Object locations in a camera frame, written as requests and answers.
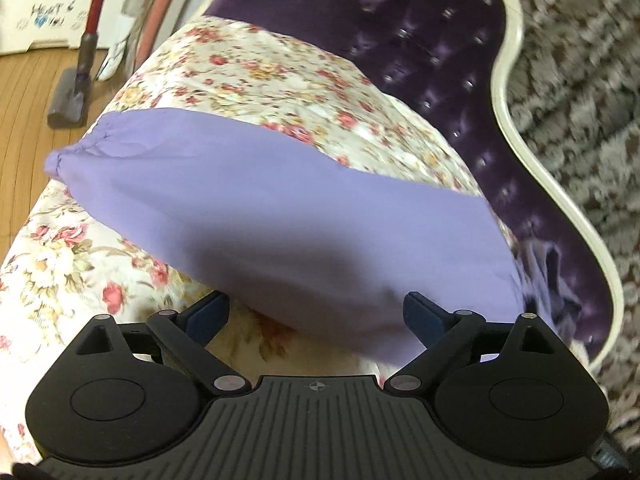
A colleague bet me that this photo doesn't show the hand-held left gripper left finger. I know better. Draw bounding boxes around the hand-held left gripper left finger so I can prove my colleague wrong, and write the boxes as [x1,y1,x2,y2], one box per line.
[75,292,254,396]

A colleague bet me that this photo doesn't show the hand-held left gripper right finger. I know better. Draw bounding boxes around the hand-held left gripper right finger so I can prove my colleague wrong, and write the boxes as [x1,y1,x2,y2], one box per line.
[382,290,569,393]

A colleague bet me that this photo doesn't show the lavender garment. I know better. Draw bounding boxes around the lavender garment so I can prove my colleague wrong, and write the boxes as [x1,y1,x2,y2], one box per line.
[44,108,526,366]

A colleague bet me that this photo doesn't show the floral blanket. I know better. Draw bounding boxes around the floral blanket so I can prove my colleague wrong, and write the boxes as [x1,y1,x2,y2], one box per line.
[0,15,526,467]

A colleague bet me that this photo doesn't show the purple tufted headboard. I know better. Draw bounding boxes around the purple tufted headboard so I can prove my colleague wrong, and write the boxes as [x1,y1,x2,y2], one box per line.
[205,0,624,367]

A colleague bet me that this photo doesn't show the grey damask curtain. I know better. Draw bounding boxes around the grey damask curtain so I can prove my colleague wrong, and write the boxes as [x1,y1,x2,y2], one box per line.
[500,0,640,442]

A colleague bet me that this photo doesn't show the pink pole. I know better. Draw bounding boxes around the pink pole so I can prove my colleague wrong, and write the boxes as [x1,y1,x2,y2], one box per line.
[139,0,192,63]

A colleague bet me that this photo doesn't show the white cardboard box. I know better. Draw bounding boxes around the white cardboard box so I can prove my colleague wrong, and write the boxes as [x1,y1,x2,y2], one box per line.
[0,0,156,57]

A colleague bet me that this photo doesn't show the red cordless vacuum cleaner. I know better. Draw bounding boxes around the red cordless vacuum cleaner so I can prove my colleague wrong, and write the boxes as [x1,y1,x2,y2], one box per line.
[46,0,119,129]

